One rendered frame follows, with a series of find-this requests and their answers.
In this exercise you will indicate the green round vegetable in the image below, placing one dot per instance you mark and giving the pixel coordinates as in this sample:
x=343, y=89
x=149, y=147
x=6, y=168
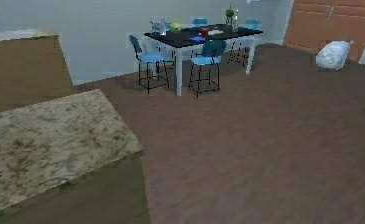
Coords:
x=175, y=26

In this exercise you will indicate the blue seat black leg chair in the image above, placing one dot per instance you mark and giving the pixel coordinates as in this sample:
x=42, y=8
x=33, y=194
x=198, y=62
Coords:
x=150, y=57
x=206, y=60
x=251, y=24
x=199, y=22

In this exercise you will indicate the black top white leg table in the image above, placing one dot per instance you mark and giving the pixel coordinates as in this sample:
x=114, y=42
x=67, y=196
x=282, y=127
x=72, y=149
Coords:
x=185, y=38

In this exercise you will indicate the blue flat plate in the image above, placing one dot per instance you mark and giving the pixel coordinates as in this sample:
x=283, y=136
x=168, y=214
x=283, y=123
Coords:
x=198, y=39

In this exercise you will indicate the red tomato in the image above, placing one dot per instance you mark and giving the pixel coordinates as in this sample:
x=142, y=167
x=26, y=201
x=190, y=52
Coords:
x=204, y=32

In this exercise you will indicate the white flat dish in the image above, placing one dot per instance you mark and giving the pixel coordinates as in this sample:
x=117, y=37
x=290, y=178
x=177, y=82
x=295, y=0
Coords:
x=215, y=32

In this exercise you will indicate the clear glass bottle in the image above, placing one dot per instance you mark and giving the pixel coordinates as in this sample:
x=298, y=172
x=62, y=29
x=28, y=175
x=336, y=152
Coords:
x=162, y=26

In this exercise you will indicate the pale blue statue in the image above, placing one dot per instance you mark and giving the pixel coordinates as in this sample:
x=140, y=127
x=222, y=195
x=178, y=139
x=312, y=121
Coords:
x=155, y=26

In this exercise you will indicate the green plant in glass vase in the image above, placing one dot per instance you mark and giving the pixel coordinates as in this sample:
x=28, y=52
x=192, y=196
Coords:
x=229, y=14

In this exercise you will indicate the marble top brown counter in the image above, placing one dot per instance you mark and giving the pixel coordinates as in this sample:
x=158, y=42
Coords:
x=26, y=70
x=56, y=140

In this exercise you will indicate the white plastic bag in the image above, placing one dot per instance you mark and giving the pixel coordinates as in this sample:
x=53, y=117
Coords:
x=333, y=55

